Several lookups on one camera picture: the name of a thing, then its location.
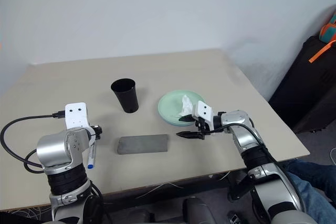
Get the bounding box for white wires under table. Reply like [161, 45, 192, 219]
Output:
[135, 174, 232, 199]

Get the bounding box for white tissue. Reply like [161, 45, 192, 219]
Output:
[175, 94, 195, 119]

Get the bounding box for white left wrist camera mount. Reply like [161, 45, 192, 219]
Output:
[64, 101, 97, 147]

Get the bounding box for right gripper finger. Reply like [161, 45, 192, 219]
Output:
[176, 131, 204, 140]
[178, 114, 195, 123]

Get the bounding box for orange strap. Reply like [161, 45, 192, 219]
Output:
[308, 39, 336, 64]

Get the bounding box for white marker with blue cap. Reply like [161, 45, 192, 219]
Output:
[87, 136, 97, 170]

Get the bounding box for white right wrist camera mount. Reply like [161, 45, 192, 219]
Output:
[192, 100, 214, 133]

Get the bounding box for grey glasses case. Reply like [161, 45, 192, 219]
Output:
[115, 134, 169, 156]

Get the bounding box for teal and orange bag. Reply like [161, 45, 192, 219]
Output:
[318, 11, 336, 44]

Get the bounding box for black table leg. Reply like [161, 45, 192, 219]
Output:
[226, 170, 253, 204]

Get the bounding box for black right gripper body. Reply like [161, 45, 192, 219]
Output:
[195, 119, 214, 140]

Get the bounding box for person's leg in jeans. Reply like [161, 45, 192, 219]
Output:
[284, 159, 336, 224]

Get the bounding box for green plate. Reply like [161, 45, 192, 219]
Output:
[157, 90, 208, 125]

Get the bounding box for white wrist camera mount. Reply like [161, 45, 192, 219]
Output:
[64, 101, 97, 147]
[192, 100, 214, 133]

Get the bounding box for black plastic cup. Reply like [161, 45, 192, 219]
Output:
[110, 78, 140, 114]

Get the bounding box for small black floor device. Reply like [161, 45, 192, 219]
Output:
[226, 210, 244, 224]

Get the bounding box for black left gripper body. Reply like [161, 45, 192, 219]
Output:
[90, 124, 103, 141]

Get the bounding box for large dark rounded shape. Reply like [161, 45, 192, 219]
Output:
[182, 197, 211, 224]

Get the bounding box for large black case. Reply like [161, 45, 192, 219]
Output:
[268, 35, 336, 134]

